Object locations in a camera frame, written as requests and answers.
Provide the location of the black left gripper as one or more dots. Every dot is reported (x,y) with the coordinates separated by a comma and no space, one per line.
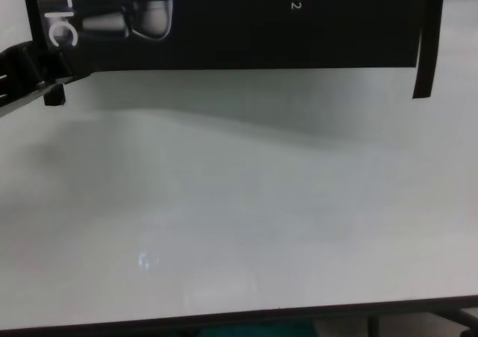
(18,79)

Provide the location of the black robot print poster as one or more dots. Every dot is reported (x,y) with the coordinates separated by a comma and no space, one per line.
(242,27)

